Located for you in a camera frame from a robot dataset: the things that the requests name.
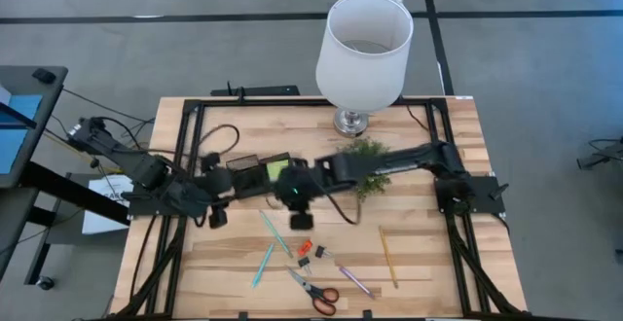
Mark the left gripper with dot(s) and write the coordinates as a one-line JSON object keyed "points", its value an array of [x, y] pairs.
{"points": [[216, 182]]}

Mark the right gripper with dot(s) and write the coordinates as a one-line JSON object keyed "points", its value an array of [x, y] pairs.
{"points": [[299, 182]]}

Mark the green sticky notes pad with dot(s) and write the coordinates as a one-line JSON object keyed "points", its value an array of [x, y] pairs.
{"points": [[277, 169]]}

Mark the teal pen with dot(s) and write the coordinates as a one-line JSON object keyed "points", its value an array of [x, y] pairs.
{"points": [[275, 234], [263, 265]]}

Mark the orange eraser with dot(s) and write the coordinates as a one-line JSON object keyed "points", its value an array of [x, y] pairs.
{"points": [[305, 248]]}

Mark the black binder clip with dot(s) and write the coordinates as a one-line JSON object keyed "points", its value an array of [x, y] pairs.
{"points": [[321, 252], [304, 263]]}

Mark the purple translucent pen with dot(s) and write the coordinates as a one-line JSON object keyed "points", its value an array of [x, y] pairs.
{"points": [[356, 282]]}

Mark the yellow pencil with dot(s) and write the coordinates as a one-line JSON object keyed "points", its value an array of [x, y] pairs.
{"points": [[388, 258]]}

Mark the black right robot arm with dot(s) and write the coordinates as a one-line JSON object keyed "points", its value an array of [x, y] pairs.
{"points": [[409, 158]]}

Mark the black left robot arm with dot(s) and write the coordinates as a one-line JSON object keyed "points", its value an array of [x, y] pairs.
{"points": [[141, 167]]}

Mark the black mesh desk organizer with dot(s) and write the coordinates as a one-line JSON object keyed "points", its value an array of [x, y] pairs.
{"points": [[248, 180]]}

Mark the green plant in black pot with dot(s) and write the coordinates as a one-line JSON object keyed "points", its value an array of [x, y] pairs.
{"points": [[372, 187]]}

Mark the black power strip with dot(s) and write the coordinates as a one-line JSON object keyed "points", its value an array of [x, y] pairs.
{"points": [[263, 90]]}

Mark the black and red scissors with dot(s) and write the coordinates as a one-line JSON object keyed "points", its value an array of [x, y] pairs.
{"points": [[318, 296]]}

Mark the white paper sheet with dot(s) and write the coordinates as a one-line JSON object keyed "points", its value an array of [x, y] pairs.
{"points": [[97, 219]]}

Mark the white shade table lamp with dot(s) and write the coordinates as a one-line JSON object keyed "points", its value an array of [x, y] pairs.
{"points": [[362, 53]]}

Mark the grey side desk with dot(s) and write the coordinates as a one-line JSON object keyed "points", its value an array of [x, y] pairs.
{"points": [[48, 107]]}

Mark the small black device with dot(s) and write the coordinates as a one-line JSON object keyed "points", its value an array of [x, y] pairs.
{"points": [[44, 75]]}

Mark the blue screen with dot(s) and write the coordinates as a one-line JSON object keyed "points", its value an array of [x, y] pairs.
{"points": [[14, 136]]}

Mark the black stand base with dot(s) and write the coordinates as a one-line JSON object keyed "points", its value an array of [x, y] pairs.
{"points": [[598, 158]]}

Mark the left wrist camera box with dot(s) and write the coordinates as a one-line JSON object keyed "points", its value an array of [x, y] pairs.
{"points": [[217, 217]]}

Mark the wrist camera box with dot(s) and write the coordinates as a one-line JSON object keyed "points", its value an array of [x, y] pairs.
{"points": [[217, 217], [302, 221]]}

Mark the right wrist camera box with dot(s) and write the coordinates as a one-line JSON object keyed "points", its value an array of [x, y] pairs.
{"points": [[302, 221]]}

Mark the black metal table frame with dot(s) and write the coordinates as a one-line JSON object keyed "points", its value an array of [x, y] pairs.
{"points": [[292, 102]]}

